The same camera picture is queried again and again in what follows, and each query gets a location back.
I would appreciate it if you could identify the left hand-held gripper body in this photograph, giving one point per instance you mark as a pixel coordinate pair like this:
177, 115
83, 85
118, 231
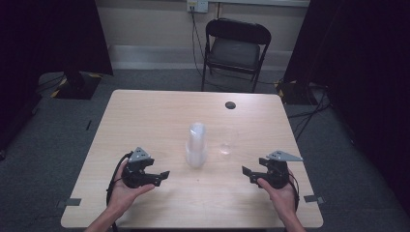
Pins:
137, 175

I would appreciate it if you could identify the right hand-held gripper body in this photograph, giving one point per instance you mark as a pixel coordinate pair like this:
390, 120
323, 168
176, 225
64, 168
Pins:
277, 174

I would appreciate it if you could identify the transparent disposable cup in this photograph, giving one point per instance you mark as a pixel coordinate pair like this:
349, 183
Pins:
227, 143

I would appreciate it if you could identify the stack of clear plastic cups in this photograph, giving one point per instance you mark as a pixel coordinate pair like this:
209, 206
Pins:
196, 148

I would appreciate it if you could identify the person's left hand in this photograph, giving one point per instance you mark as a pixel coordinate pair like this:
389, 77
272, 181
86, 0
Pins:
124, 196

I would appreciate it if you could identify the person's right hand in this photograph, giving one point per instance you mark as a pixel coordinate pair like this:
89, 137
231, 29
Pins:
283, 198

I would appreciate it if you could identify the grey tape strip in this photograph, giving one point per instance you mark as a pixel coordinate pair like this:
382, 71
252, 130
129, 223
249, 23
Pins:
313, 198
72, 202

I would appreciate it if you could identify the black table grommet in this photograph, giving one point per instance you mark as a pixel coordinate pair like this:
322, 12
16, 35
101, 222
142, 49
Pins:
230, 105

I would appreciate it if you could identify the black stand base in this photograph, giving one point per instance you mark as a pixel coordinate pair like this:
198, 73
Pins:
291, 93
77, 87

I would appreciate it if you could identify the black folding chair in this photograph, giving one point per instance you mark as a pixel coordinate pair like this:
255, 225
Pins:
234, 51

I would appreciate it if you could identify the black curtain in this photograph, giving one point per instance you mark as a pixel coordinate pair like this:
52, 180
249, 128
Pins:
48, 35
364, 64

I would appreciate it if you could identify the white wall socket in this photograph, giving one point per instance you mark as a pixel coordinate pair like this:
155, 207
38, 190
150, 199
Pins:
197, 5

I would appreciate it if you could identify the white wall conduit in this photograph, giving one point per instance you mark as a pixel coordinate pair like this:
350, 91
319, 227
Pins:
257, 3

